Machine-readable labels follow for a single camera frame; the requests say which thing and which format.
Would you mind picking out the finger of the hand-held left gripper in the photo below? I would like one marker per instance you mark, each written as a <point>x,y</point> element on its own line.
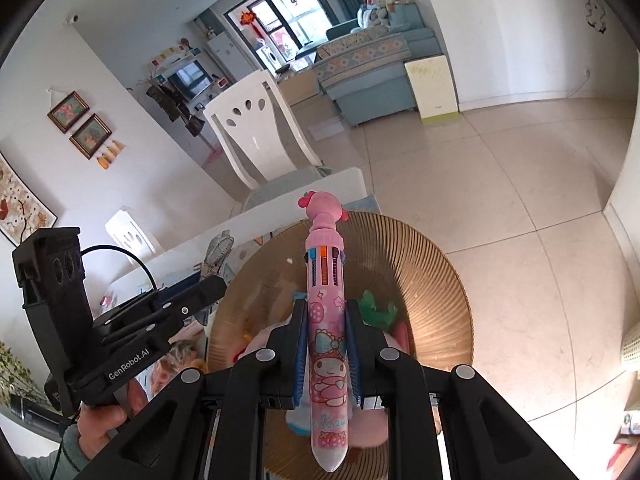
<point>200,292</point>

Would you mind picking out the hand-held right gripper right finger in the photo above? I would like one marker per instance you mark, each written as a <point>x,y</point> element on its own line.
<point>352,345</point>

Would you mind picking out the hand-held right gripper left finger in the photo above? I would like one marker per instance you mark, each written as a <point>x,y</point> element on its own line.
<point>300,345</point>

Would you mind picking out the thick pink multicolour pen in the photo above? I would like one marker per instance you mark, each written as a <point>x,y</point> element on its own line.
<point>327,340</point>

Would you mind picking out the wooden bowl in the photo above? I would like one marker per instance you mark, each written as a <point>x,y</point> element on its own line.
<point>425,285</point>

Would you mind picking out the person's left forearm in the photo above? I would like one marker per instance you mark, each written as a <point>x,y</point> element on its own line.
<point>55,460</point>

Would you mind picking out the white desktop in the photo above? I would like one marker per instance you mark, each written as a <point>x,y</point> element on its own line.
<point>320,185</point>

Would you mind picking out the person's left hand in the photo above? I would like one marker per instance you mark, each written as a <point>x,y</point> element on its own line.
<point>102,425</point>

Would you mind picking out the green soft toy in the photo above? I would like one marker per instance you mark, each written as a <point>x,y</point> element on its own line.
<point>378,310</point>

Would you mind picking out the green plant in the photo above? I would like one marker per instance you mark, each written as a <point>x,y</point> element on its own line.
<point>15,375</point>

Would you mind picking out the white chair with cutouts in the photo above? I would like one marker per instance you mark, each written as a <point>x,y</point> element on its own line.
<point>131,235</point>
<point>255,130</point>

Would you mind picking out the black cylinder object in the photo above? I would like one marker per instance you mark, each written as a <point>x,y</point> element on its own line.
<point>32,415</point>

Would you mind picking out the yellow hanging ornaments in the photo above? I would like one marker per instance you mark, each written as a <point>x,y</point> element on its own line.
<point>110,155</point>

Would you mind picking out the framed flower picture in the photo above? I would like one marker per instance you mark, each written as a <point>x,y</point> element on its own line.
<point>91,136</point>
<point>68,111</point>

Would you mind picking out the coat rack with bags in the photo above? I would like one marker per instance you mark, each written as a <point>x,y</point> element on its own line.
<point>172,102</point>

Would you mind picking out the television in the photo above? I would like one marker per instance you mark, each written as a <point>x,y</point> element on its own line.
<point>189,80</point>

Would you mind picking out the white air purifier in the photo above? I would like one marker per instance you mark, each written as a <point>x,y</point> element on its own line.
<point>431,90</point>

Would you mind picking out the light blue sofa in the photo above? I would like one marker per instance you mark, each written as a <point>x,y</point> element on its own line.
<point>370,75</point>

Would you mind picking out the white basket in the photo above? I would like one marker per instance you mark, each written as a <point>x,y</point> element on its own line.
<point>632,347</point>

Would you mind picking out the dark framed window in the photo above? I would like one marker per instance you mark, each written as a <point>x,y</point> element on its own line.
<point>285,15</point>

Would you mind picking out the plush toys on sofa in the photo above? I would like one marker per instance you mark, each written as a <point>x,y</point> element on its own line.
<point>382,5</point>

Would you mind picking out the large wall painting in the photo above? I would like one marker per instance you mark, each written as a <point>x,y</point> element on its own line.
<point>20,205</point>

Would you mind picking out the security camera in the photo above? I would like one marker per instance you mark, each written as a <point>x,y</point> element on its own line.
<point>73,19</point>

